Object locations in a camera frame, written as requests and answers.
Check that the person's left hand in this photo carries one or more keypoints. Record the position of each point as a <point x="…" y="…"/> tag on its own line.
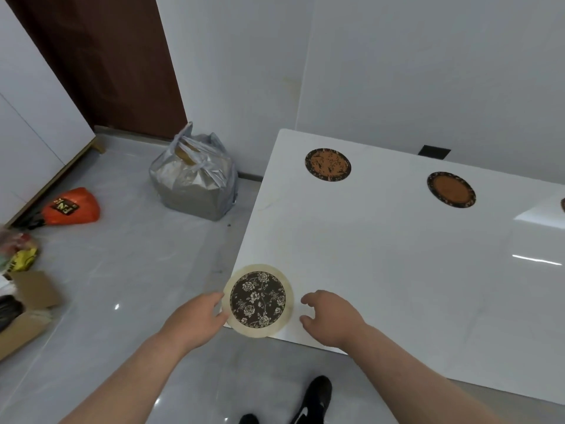
<point x="192" y="322"/>

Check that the person's right hand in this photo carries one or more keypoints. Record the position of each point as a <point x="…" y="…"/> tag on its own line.
<point x="337" y="322"/>

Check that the cream rim black floral mat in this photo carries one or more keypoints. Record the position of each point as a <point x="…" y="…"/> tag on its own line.
<point x="258" y="301"/>

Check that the black-brown branch pattern mat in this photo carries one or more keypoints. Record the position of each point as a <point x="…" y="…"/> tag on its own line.
<point x="328" y="164"/>

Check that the black leaf-rim brown mat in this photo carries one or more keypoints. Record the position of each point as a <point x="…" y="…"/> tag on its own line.
<point x="451" y="189"/>

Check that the person's left forearm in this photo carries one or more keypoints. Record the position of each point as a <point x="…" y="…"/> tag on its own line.
<point x="123" y="384"/>

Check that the person's right forearm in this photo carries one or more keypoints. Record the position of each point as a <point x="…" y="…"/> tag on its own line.
<point x="415" y="384"/>

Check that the black white sneaker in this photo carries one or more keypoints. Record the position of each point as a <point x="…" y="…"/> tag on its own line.
<point x="313" y="399"/>
<point x="249" y="419"/>

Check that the white marble table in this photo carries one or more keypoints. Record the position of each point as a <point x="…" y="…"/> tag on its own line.
<point x="397" y="260"/>

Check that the silver plastic bag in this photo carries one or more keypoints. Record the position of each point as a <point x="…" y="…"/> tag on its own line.
<point x="194" y="185"/>

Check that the open cardboard box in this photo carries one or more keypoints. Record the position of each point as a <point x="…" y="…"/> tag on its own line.
<point x="31" y="300"/>

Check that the orange plastic bag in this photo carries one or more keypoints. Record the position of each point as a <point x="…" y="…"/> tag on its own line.
<point x="73" y="207"/>

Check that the yellow packet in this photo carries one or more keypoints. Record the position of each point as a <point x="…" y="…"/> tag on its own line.
<point x="24" y="259"/>

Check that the red packet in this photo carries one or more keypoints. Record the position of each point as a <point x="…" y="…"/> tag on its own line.
<point x="13" y="242"/>

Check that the white cabinet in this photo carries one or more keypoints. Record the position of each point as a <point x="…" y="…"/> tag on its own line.
<point x="35" y="128"/>

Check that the dark brown door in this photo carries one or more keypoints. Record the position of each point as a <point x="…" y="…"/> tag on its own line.
<point x="110" y="61"/>

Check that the black wall socket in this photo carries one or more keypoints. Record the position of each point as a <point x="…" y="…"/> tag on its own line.
<point x="434" y="151"/>

